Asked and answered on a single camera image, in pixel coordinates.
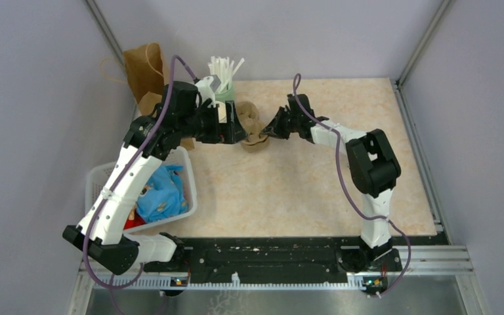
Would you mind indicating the green straw holder cup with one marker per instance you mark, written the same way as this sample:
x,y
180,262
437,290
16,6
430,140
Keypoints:
x,y
227,94

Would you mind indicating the single brown pulp cup carrier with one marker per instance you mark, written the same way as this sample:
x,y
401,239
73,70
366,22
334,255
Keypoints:
x,y
255,141

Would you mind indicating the red snack bag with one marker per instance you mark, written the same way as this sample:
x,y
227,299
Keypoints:
x,y
133,220

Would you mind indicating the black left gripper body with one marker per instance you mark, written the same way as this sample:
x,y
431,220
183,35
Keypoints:
x,y
207,128

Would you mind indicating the brown paper bag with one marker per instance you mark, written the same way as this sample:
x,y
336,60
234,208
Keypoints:
x,y
146,75

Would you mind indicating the white paper straws bundle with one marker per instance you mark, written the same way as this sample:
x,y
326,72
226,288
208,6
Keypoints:
x,y
225,69

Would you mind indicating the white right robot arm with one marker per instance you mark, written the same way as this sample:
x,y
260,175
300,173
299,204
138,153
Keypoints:
x,y
373,166

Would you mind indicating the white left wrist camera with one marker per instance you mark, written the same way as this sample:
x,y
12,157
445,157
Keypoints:
x,y
207,86

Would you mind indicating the white plastic basket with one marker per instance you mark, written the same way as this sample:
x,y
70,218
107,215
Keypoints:
x,y
178,156

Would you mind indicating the stack of white paper cups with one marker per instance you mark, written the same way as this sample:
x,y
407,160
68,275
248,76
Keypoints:
x,y
221,111

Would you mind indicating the aluminium frame rail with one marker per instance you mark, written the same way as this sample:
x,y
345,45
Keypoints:
x,y
436,279

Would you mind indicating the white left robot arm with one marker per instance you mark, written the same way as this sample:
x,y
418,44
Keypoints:
x,y
187,110

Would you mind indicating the blue snack bag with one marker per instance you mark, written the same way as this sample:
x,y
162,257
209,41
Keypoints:
x,y
162,197

